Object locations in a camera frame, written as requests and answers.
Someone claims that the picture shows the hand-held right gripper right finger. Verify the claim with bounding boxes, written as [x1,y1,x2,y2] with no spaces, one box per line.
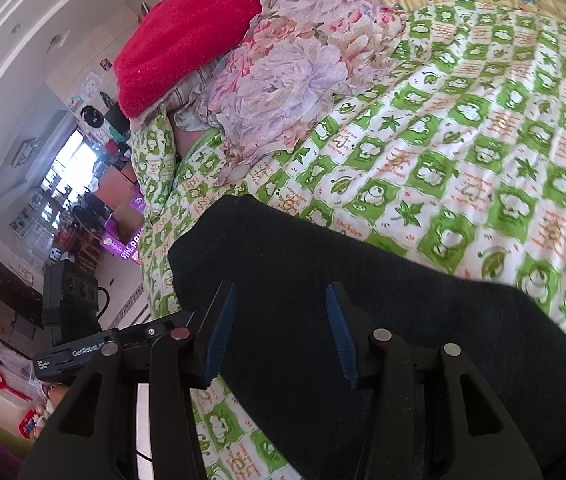
[326,282,544,480]

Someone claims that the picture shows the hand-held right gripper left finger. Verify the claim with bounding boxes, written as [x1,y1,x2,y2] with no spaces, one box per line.
[18,282,238,480]

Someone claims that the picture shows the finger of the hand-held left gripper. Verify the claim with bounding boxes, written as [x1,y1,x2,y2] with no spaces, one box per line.
[118,311,194,346]

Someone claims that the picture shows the black pants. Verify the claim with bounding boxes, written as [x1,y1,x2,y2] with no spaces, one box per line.
[167,194,566,480]

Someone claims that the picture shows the black low cabinet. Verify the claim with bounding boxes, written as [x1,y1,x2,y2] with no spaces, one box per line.
[0,252,44,333]

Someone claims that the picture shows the purple printed box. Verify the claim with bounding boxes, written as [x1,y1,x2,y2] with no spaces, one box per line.
[102,195,144,265]

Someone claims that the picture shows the green frog print pillow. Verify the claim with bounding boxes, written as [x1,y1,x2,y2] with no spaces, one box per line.
[130,112,181,201]

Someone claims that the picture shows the green frog print bedsheet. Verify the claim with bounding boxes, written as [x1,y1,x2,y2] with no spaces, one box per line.
[130,0,566,480]

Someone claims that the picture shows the grey plaid cloth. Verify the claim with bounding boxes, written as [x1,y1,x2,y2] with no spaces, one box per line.
[160,57,224,113]

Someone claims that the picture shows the pink floral cloth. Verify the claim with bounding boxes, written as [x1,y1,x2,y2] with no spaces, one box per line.
[173,0,408,188]

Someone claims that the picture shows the red fleece cloth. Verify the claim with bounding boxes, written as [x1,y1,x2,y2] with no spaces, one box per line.
[114,0,334,120]

